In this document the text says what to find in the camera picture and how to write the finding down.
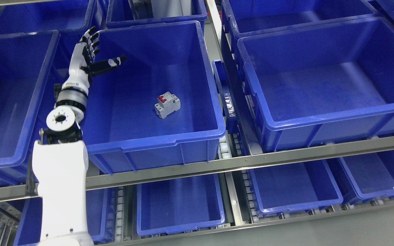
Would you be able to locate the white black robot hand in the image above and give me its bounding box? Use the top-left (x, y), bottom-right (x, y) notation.
top-left (61, 26), bottom-right (127, 95)

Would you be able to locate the grey red circuit breaker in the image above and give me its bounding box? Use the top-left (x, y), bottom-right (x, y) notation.
top-left (154, 92), bottom-right (181, 119)

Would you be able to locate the blue bin on left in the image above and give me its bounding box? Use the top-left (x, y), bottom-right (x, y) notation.
top-left (0, 30), bottom-right (61, 187)

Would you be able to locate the blue top left bin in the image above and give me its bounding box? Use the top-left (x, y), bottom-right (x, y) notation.
top-left (0, 0), bottom-right (105, 36)

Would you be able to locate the blue centre storage bin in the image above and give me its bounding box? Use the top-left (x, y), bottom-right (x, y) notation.
top-left (81, 20), bottom-right (225, 175)

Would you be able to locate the blue storage bin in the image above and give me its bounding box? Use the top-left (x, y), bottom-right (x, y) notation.
top-left (237, 17), bottom-right (394, 153)
top-left (81, 20), bottom-right (225, 175)

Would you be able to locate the blue top centre bin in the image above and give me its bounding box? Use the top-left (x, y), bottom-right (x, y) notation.
top-left (106, 0), bottom-right (208, 29)

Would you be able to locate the blue lower left bin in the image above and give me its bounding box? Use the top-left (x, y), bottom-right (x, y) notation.
top-left (13, 188), bottom-right (116, 246)

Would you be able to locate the blue lower centre bin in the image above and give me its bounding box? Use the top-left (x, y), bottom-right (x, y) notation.
top-left (136, 174), bottom-right (225, 236)

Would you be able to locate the blue top right bin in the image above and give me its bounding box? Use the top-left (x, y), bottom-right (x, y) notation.
top-left (222, 0), bottom-right (377, 41)

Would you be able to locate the blue right storage bin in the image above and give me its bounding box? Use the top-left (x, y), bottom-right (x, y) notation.
top-left (237, 17), bottom-right (394, 153)

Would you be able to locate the blue far right lower bin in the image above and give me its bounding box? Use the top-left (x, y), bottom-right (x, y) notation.
top-left (327, 150), bottom-right (394, 205)

